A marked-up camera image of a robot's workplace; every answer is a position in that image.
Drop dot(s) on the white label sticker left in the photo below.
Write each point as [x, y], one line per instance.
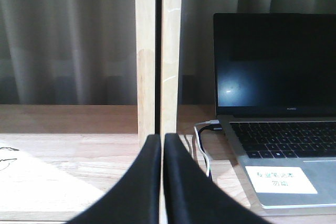
[279, 180]

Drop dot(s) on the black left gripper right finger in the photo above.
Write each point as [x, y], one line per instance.
[191, 197]

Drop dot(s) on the wooden shelf divider post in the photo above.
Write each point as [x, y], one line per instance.
[158, 26]

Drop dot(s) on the white paper sheet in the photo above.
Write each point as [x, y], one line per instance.
[29, 184]

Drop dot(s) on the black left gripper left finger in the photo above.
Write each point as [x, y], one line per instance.
[135, 198]

